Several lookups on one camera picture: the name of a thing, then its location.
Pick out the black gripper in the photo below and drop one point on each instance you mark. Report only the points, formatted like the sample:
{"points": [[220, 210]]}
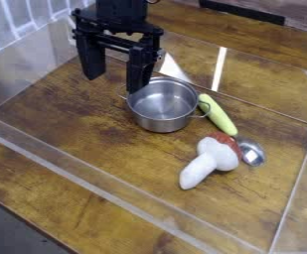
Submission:
{"points": [[116, 25]]}

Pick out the silver metal pot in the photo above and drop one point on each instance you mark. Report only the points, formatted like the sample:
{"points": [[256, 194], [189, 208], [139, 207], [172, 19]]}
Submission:
{"points": [[165, 105]]}

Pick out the white red plush mushroom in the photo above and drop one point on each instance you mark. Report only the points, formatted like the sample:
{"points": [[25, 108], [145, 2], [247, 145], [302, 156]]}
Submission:
{"points": [[218, 154]]}

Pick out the black bar in background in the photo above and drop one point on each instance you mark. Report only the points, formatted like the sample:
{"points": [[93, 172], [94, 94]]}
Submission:
{"points": [[243, 12]]}

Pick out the green handled metal spoon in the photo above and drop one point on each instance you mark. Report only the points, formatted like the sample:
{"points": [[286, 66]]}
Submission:
{"points": [[252, 152]]}

